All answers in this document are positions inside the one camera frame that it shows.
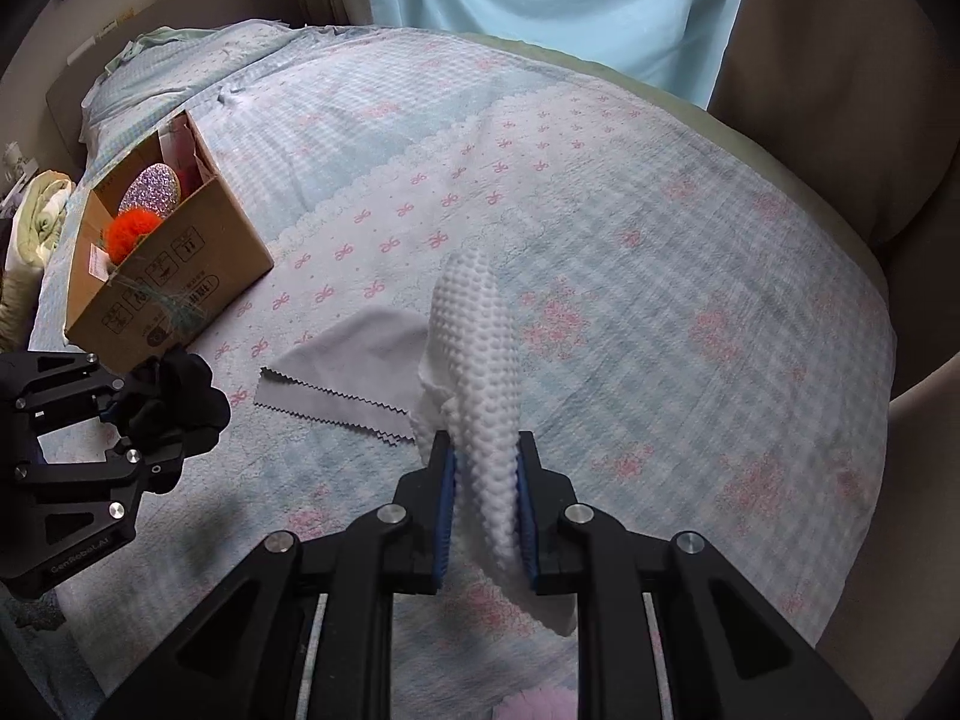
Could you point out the pastel checked floral bedspread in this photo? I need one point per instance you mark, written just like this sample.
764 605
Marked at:
704 343

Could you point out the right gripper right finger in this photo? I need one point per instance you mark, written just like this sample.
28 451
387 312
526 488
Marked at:
666 627

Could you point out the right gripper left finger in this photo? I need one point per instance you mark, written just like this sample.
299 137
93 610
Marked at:
304 626

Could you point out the pink fluffy item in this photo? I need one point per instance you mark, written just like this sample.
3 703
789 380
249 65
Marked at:
538 704

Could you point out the green folded blanket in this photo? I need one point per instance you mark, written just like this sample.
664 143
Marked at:
31 226

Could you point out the brown cardboard box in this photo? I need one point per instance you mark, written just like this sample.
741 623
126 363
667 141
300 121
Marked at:
179 279

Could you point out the grey microfiber cloth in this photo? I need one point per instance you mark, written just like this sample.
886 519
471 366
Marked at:
360 373

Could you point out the black scrunchie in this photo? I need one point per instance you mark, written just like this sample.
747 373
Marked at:
170 410

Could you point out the silver glitter round pad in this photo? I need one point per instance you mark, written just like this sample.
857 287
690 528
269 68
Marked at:
156 189

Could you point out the white textured cloth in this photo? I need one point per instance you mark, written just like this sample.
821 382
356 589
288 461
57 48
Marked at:
470 380

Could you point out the orange fluffy pompom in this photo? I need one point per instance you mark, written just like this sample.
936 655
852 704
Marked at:
127 230

